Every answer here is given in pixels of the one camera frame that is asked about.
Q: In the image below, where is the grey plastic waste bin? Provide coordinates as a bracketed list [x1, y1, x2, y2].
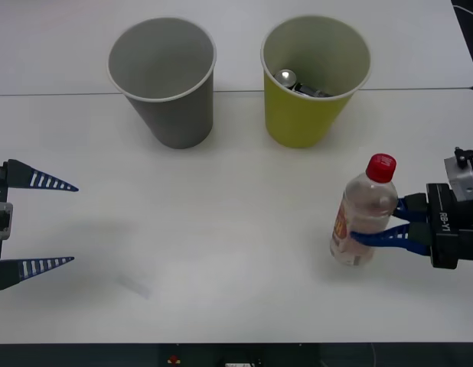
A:
[106, 15, 217, 150]

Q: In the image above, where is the black can silver end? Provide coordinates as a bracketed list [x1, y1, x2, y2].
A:
[273, 68, 334, 99]

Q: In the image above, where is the yellow-green plastic waste bin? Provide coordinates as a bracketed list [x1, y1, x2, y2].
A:
[259, 14, 373, 149]

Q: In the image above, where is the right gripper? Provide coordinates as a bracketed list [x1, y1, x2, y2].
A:
[350, 183, 473, 271]

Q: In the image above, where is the black robot torso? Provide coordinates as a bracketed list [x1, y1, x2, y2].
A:
[159, 343, 321, 367]

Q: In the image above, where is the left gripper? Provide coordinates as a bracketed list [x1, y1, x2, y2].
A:
[0, 159, 80, 291]

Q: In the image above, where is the clear plastic bottle red cap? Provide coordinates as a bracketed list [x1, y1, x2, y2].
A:
[329, 152, 399, 268]

